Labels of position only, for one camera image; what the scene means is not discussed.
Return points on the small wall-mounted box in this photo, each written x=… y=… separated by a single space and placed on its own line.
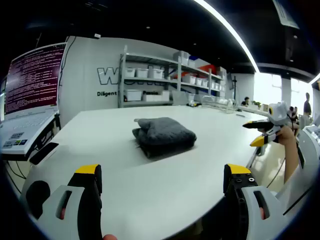
x=97 y=36

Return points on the small white yellow device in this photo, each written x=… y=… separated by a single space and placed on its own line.
x=191 y=103

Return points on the person's right hand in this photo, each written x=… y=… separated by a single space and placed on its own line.
x=287 y=136

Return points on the grey metal shelving unit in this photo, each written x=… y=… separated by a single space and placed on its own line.
x=178 y=82

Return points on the ceiling vent panel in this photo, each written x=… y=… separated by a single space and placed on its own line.
x=285 y=12

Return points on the black tripod stand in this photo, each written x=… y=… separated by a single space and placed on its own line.
x=234 y=87

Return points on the small green plant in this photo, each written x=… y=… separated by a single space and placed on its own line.
x=256 y=102

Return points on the person's left hand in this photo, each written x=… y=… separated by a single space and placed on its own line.
x=109 y=237

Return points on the grey towel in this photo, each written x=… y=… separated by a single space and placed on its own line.
x=165 y=136

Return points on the rows of white storage bins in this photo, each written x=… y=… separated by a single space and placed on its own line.
x=155 y=73

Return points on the white laptop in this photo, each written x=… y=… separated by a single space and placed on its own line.
x=32 y=77

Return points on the ceiling light strip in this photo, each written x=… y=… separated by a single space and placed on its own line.
x=232 y=32

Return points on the black smartphone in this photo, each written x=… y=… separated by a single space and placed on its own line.
x=44 y=153

